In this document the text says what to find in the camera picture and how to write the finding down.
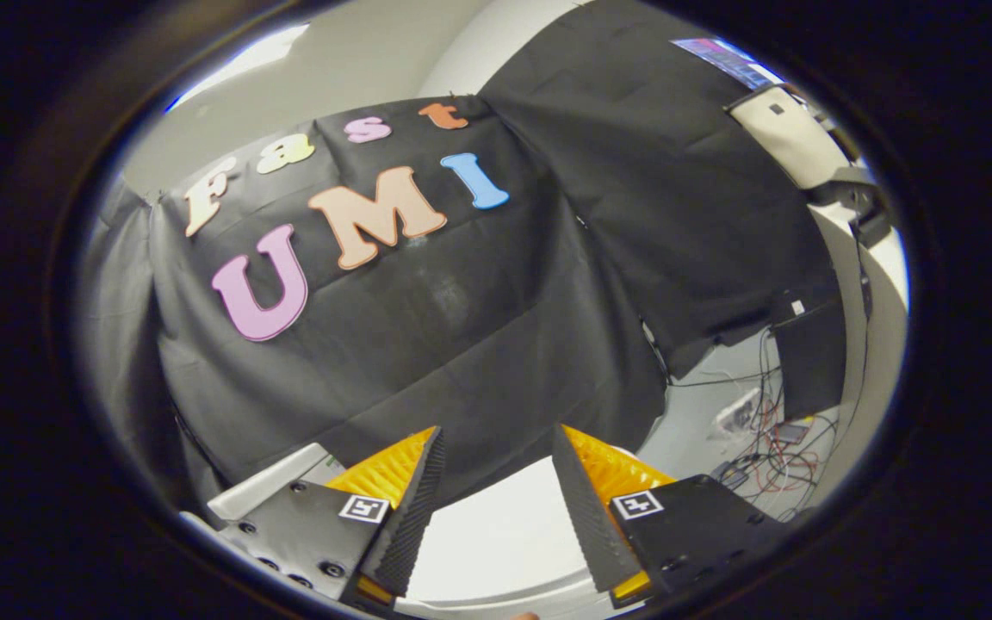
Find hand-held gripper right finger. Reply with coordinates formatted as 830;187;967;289
552;423;797;609

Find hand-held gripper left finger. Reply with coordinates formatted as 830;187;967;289
212;425;447;609

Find white toilet bowl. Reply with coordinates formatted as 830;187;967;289
393;575;622;619

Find black backdrop cloth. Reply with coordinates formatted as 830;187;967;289
83;0;841;518

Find black box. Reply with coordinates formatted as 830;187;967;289
770;297;848;421

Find computer monitor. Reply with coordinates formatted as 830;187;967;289
671;36;785;90

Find tangle of floor cables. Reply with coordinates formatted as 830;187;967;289
668;327;841;522

